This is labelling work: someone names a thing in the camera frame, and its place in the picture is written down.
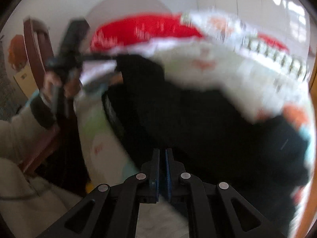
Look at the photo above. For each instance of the floral white pillow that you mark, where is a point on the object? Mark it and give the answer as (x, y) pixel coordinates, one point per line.
(219, 26)

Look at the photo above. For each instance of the heart-patterned quilt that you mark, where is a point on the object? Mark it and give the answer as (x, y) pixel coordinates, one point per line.
(254, 90)

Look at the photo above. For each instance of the white glossy wardrobe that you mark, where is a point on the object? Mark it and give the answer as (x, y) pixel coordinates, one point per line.
(286, 20)

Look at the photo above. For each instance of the round beige headboard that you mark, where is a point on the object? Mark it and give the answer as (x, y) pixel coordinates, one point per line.
(109, 10)

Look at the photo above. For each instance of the green patterned bolster pillow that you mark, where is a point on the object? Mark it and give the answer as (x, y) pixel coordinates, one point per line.
(277, 60)

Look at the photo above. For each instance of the red long pillow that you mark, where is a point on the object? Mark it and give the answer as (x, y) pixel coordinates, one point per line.
(138, 28)

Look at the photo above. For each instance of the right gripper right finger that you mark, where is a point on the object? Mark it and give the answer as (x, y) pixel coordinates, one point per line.
(214, 210)

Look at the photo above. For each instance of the white sleeve forearm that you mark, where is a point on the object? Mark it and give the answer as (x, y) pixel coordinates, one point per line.
(29, 205)

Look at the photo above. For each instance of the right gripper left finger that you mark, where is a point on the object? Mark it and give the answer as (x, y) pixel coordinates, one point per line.
(110, 211)

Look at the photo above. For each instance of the person's left hand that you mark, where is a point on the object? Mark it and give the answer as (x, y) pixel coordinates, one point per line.
(52, 80)

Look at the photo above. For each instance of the black pants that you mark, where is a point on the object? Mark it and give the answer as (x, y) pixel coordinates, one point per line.
(264, 161)

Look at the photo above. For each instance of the white pink bed sheet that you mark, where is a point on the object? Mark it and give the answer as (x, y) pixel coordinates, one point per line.
(93, 70)

